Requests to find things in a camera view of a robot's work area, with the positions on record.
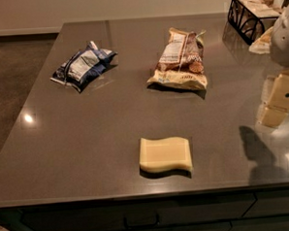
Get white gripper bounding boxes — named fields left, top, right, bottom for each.
left=268, top=0, right=289, bottom=112

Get brown chip bag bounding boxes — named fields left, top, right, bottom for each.
left=146, top=27, right=208, bottom=90

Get yellow sponge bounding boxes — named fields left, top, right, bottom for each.
left=139, top=137, right=193, bottom=174

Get black wire basket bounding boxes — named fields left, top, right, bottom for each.
left=228, top=0, right=282, bottom=45

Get blue chip bag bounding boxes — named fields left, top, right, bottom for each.
left=50, top=41, right=117, bottom=93

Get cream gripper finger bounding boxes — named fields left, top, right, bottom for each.
left=260, top=107, right=287, bottom=128

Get dark cabinet drawers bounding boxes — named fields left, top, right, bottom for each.
left=0, top=189, right=289, bottom=231

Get snack bag beside basket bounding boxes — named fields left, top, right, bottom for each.
left=249, top=27, right=273, bottom=54

